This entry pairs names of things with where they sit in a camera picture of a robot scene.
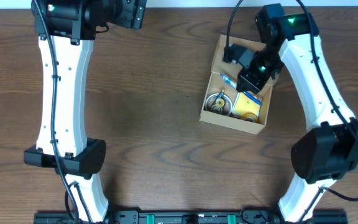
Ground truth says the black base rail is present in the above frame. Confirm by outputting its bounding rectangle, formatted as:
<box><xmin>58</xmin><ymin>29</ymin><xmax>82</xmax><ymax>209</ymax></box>
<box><xmin>33</xmin><ymin>209</ymin><xmax>349</xmax><ymax>224</ymax></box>

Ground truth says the white masking tape roll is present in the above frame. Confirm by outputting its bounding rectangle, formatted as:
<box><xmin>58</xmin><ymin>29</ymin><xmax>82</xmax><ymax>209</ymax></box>
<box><xmin>204</xmin><ymin>93</ymin><xmax>233</xmax><ymax>116</ymax></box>

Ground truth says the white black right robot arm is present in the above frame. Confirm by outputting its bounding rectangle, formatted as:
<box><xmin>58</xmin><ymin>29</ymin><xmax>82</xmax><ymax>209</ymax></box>
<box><xmin>223</xmin><ymin>3</ymin><xmax>358</xmax><ymax>223</ymax></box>

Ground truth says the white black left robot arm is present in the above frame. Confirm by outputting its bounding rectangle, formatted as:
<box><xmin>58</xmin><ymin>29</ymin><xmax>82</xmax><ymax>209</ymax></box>
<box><xmin>24</xmin><ymin>0</ymin><xmax>147</xmax><ymax>223</ymax></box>

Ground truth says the yellow sticky note pad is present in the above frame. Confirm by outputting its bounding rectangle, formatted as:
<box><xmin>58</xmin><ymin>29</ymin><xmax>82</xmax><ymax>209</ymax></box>
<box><xmin>232</xmin><ymin>93</ymin><xmax>261</xmax><ymax>119</ymax></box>

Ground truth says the cardboard box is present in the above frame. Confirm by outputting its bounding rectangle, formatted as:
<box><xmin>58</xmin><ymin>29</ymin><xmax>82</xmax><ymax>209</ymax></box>
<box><xmin>200</xmin><ymin>34</ymin><xmax>277</xmax><ymax>134</ymax></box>

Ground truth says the blue ballpoint pen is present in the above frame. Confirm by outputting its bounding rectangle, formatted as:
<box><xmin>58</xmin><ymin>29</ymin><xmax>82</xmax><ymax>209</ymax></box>
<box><xmin>220</xmin><ymin>73</ymin><xmax>262</xmax><ymax>106</ymax></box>

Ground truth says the yellow black correction tape dispenser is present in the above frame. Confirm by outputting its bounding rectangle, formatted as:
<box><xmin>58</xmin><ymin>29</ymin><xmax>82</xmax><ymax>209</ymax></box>
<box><xmin>209</xmin><ymin>88</ymin><xmax>226</xmax><ymax>114</ymax></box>

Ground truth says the yellow clear tape roll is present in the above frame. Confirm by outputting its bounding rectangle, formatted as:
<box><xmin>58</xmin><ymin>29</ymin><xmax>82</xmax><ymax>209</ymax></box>
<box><xmin>241</xmin><ymin>113</ymin><xmax>259</xmax><ymax>123</ymax></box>

